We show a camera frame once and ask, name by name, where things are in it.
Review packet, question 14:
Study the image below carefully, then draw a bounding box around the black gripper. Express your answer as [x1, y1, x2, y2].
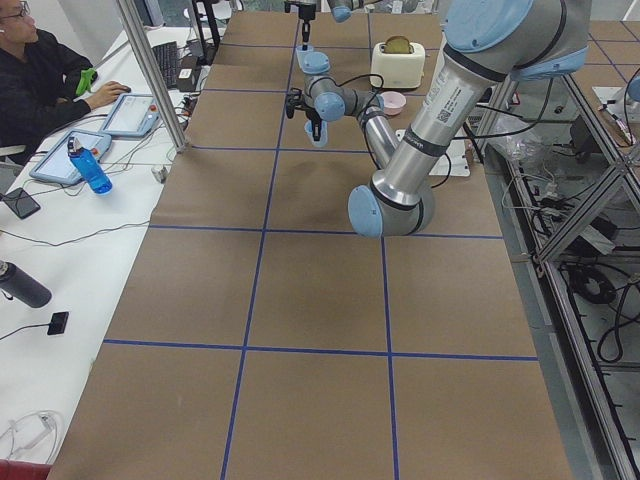
[298, 2, 316, 50]
[305, 108, 323, 141]

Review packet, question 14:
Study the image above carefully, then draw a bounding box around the light blue cup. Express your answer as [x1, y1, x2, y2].
[295, 44, 314, 72]
[304, 120, 328, 148]

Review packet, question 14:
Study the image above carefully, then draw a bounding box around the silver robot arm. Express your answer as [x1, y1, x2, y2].
[286, 0, 591, 238]
[284, 0, 376, 51]

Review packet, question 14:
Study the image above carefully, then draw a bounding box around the pink bowl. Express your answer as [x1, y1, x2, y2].
[380, 91, 407, 116]

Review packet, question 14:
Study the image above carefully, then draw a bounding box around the bread slice in toaster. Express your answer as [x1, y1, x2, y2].
[381, 35, 413, 55]

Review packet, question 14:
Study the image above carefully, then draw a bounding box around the cream toaster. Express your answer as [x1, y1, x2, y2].
[370, 42, 426, 90]

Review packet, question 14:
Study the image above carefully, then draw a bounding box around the black keyboard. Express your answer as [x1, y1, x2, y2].
[152, 41, 179, 89]

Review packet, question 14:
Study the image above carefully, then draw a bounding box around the far teach pendant tablet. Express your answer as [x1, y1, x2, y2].
[100, 93, 159, 138]

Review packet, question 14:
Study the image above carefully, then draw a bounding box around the teach pendant tablet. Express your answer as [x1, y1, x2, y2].
[100, 93, 159, 138]
[30, 129, 112, 186]

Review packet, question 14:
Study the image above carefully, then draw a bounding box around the green toy figure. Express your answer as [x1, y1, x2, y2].
[75, 67, 97, 96]

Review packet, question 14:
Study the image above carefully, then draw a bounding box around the blue water bottle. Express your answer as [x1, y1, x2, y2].
[67, 135, 113, 195]

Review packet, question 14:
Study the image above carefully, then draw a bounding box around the near teach pendant tablet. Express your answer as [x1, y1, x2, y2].
[30, 129, 112, 186]

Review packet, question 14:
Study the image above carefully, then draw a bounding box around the seated person in black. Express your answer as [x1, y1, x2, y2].
[1, 1, 130, 165]

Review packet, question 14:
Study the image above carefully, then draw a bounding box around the black smartphone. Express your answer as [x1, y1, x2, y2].
[1, 187, 41, 220]

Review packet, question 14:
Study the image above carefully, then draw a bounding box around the small black square puck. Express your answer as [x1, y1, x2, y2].
[47, 311, 69, 336]

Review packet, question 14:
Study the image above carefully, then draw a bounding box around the dark grey thermos bottle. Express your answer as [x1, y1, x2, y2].
[1, 261, 52, 308]

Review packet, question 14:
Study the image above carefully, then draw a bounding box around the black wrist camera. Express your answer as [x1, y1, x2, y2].
[285, 88, 305, 119]

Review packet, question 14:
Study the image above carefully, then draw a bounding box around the aluminium frame post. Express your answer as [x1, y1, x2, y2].
[115, 0, 187, 153]

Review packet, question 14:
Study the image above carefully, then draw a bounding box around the white cable bundle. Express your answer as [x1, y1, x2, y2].
[0, 409, 64, 464]

